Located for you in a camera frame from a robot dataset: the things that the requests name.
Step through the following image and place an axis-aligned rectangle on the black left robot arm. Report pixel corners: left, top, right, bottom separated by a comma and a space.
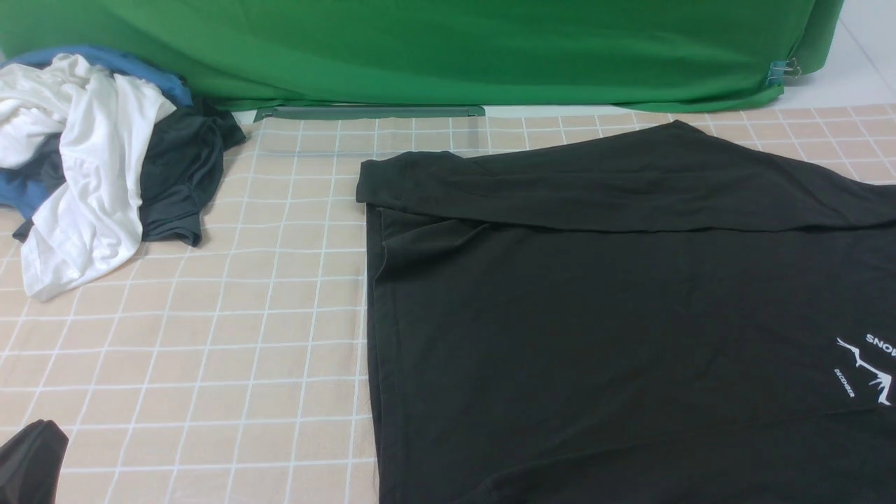
1, 420, 69, 503

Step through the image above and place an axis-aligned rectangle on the white crumpled garment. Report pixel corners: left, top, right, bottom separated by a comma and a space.
1, 54, 176, 301

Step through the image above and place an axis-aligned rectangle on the dark gray long-sleeve top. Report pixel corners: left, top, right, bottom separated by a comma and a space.
356, 121, 895, 503

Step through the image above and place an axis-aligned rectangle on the dark gray crumpled garment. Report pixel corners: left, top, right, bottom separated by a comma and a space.
1, 99, 247, 248

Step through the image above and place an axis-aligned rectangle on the blue crumpled garment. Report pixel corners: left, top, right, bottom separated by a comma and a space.
2, 54, 176, 233

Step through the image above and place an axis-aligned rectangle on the metal binder clip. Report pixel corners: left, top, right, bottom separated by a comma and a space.
765, 57, 802, 87

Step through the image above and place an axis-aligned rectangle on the beige checkered tablecloth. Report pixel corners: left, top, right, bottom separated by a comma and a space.
2, 104, 894, 503

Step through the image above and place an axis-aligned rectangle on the green backdrop cloth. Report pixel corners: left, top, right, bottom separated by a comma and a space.
1, 1, 843, 113

